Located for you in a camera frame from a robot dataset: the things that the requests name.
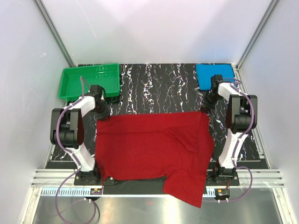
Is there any green plastic tray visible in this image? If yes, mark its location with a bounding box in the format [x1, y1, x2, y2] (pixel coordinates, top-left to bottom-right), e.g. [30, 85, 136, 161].
[58, 63, 121, 101]

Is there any right small connector board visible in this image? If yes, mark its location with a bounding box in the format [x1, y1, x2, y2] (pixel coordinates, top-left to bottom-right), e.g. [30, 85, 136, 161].
[215, 188, 230, 198]

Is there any aluminium corner post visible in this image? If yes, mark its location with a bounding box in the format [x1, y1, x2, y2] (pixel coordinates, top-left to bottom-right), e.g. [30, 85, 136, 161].
[33, 0, 76, 67]
[235, 0, 280, 70]

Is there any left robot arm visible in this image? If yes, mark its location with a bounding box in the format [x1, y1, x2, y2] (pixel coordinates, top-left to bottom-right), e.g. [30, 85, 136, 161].
[50, 85, 110, 185]

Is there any left aluminium corner post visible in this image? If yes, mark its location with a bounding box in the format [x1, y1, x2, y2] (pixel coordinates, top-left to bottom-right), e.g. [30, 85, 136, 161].
[33, 0, 76, 67]

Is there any right aluminium corner post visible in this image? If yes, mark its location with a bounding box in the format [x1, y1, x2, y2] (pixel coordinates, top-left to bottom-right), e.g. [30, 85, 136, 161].
[235, 0, 280, 70]

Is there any small connector board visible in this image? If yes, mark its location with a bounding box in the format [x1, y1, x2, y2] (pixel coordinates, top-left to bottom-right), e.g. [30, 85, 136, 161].
[90, 188, 103, 195]
[215, 188, 230, 198]

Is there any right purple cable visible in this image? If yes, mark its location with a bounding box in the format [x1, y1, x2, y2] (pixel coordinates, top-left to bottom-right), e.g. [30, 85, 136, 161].
[203, 78, 255, 202]

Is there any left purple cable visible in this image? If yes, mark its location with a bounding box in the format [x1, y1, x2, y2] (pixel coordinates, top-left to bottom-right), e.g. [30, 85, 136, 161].
[51, 76, 100, 224]

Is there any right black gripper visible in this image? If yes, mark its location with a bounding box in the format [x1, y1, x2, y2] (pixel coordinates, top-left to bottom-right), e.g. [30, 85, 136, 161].
[200, 91, 221, 113]

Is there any folded blue t shirt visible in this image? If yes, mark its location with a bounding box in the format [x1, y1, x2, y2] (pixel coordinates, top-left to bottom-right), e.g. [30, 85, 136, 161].
[196, 64, 235, 91]

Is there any red t shirt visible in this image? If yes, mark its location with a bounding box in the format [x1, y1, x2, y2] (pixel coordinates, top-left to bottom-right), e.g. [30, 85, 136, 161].
[95, 112, 214, 207]

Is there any left small connector board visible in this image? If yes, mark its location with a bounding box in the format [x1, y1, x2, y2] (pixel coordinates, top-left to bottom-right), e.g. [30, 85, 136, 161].
[90, 188, 103, 195]

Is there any purple cable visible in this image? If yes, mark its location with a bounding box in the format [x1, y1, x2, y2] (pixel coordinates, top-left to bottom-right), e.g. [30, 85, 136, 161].
[51, 76, 100, 224]
[203, 78, 255, 202]

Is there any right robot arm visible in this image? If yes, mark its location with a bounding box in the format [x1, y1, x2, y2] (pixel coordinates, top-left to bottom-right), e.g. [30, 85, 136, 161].
[200, 75, 258, 185]

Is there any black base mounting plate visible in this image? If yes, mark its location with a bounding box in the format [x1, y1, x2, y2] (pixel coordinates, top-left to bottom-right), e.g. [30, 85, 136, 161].
[74, 170, 240, 197]

